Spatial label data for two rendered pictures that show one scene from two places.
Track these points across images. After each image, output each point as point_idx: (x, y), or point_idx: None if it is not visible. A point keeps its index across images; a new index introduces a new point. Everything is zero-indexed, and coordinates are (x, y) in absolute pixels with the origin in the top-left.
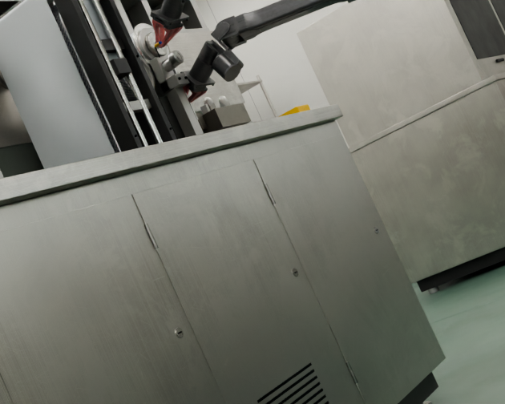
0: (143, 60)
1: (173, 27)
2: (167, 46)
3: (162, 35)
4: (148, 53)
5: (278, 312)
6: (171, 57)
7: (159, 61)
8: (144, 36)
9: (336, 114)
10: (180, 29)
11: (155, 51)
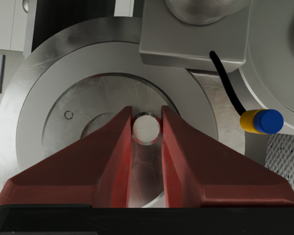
0: (252, 87)
1: (277, 228)
2: (19, 124)
3: (128, 176)
4: (199, 113)
5: None
6: None
7: (238, 31)
8: (159, 202)
9: None
10: (39, 176)
11: (168, 104)
